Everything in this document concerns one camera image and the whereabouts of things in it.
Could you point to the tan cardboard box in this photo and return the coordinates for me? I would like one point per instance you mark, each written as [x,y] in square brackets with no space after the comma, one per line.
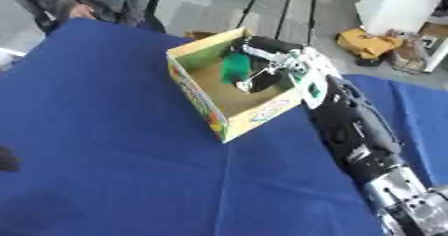
[233,90]

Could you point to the white cabinet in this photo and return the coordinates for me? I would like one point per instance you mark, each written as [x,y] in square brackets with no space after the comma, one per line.
[402,6]

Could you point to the person's hand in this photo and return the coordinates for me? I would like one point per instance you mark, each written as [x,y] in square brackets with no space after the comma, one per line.
[81,11]

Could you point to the person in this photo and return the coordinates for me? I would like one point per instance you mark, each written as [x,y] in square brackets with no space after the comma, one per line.
[87,0]

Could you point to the green block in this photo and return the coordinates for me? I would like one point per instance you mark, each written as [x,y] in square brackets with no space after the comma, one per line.
[235,67]

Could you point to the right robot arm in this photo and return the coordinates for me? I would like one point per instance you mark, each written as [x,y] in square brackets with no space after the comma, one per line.
[356,133]

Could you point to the clear plastic bag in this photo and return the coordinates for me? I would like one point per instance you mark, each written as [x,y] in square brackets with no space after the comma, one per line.
[408,55]

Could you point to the black tripod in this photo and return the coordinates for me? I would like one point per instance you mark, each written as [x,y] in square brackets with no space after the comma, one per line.
[284,6]

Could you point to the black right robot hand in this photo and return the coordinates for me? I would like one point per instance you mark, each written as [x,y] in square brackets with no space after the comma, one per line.
[265,80]

